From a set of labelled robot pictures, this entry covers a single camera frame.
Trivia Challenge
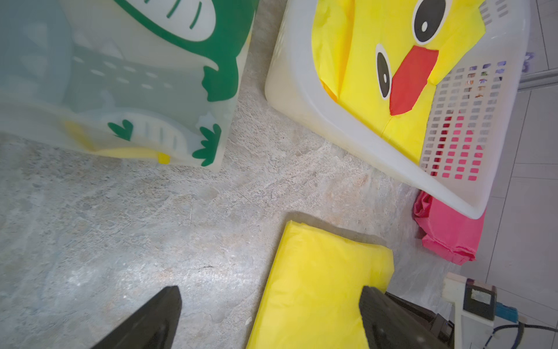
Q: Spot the white plastic perforated basket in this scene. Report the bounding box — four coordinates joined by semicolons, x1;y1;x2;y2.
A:
265;1;530;219

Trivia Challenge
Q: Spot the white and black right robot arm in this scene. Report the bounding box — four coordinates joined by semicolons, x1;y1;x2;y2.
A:
443;273;557;348

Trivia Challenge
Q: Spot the yellow duck face raincoat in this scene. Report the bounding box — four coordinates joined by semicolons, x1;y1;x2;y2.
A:
312;0;486;163

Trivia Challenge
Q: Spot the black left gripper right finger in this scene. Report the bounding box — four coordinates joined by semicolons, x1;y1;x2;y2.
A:
359;286;449;348

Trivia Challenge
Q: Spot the pink raincoat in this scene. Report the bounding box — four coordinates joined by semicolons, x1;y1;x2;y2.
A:
413;191;485;266

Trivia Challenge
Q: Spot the green dinosaur translucent raincoat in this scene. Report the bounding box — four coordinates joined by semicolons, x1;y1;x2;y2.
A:
1;0;259;171

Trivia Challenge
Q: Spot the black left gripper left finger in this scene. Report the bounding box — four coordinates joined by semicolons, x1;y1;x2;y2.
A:
94;286;183;349

